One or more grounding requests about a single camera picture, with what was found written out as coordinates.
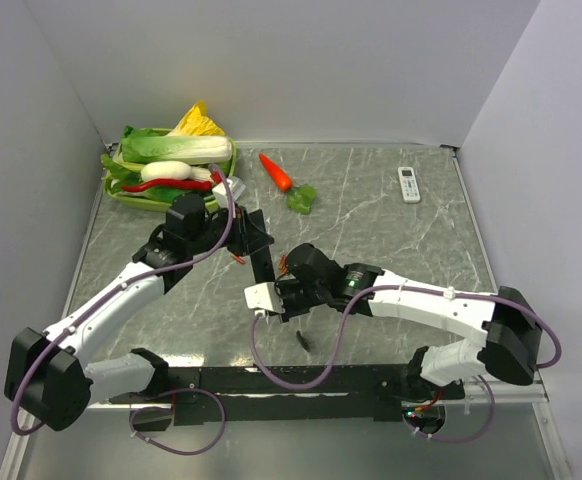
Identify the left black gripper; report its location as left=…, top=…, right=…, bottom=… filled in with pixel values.
left=188, top=202, right=274, bottom=257

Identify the black remote control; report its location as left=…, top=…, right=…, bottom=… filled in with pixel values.
left=250, top=247, right=276, bottom=284

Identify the black battery cover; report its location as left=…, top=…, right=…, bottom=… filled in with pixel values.
left=295, top=330, right=312, bottom=352

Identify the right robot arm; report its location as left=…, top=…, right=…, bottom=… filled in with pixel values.
left=275, top=243, right=542, bottom=399

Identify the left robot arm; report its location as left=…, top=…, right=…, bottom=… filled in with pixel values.
left=4, top=194, right=274, bottom=436

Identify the white remote control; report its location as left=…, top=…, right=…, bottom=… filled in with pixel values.
left=398, top=167, right=421, bottom=204

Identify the orange toy carrot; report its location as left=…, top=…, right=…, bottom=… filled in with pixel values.
left=259, top=153, right=317, bottom=215

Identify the red chili pepper toy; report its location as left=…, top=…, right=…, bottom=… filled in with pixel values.
left=122, top=178, right=214, bottom=193

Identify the white radish toy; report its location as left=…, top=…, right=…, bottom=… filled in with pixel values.
left=140, top=161, right=213, bottom=182

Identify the green tray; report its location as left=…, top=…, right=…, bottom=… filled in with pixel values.
left=101, top=126, right=236, bottom=212

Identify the yellow leaf toy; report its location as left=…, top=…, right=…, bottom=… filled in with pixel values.
left=166, top=101, right=225, bottom=137

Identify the napa cabbage toy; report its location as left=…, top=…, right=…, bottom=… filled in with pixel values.
left=120, top=127, right=233, bottom=164

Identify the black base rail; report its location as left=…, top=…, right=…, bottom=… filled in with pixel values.
left=110, top=364, right=465, bottom=426

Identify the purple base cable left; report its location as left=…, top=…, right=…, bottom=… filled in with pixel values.
left=128, top=387, right=229, bottom=457

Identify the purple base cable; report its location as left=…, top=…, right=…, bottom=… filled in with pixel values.
left=403, top=374, right=497, bottom=447
left=128, top=387, right=229, bottom=457

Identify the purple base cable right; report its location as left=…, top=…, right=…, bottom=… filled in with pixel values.
left=403, top=374, right=497, bottom=447

